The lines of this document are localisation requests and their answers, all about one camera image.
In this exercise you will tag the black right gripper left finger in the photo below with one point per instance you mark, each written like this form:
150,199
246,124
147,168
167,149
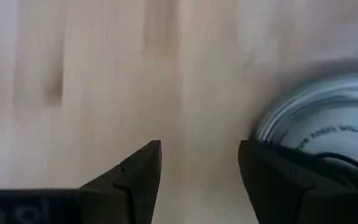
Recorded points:
135,186

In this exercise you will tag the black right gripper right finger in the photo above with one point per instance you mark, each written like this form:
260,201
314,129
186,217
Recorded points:
278,193

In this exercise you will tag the silver tin can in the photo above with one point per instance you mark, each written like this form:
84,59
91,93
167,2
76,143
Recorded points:
337,137

